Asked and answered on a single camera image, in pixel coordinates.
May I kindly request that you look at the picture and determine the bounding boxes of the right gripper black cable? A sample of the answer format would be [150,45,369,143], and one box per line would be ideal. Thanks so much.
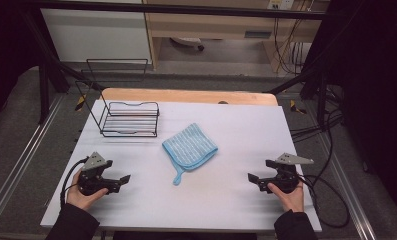
[297,174,351,230]

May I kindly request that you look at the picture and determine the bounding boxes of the wooden desk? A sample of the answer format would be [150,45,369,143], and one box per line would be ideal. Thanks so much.
[141,0,331,72]

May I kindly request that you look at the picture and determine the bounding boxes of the person's left hand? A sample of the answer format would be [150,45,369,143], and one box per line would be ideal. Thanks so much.
[65,169,109,212]

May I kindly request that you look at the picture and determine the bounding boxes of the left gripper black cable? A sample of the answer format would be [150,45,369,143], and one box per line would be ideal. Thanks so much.
[59,157,89,206]

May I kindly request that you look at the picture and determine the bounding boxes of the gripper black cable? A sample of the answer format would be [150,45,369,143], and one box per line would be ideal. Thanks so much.
[297,174,351,230]
[59,157,89,206]

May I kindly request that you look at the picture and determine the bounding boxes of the yellow black tape strip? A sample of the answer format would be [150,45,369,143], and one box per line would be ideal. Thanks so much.
[74,94,87,112]
[289,99,308,115]

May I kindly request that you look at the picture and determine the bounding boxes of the wall power outlet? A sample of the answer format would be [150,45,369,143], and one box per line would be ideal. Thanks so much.
[266,0,296,11]

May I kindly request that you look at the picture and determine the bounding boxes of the aluminium rail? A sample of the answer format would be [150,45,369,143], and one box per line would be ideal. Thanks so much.
[318,132,378,240]
[0,95,66,228]

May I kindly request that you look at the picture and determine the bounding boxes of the blue striped cloth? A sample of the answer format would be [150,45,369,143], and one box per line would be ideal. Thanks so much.
[161,122,219,187]

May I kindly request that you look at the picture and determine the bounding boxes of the black metal frame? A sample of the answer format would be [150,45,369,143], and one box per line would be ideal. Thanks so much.
[18,0,337,125]

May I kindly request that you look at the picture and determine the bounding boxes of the hanging black cables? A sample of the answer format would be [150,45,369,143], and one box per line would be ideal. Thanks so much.
[273,9,308,75]

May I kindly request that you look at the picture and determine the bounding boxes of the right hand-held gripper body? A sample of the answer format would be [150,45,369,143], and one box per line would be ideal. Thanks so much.
[265,152,315,195]

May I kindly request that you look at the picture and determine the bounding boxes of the person's right hand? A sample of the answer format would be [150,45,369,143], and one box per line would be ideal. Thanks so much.
[267,181,306,214]

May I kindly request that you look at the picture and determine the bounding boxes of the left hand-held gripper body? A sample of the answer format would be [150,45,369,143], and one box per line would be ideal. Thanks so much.
[77,151,122,196]

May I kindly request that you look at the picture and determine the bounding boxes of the black floor cables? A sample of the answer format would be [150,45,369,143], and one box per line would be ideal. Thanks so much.
[290,84,345,143]

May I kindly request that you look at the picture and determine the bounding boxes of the white chair base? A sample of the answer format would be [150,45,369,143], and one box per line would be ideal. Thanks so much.
[169,36,206,52]

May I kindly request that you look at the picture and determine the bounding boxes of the black wire rack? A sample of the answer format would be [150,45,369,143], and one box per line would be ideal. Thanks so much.
[74,58,161,139]

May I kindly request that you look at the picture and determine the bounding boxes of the black curtain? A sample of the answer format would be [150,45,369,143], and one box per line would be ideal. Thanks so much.
[304,0,397,219]
[0,0,44,135]

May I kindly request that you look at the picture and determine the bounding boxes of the white cabinet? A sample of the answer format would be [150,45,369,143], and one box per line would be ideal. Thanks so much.
[40,7,153,63]

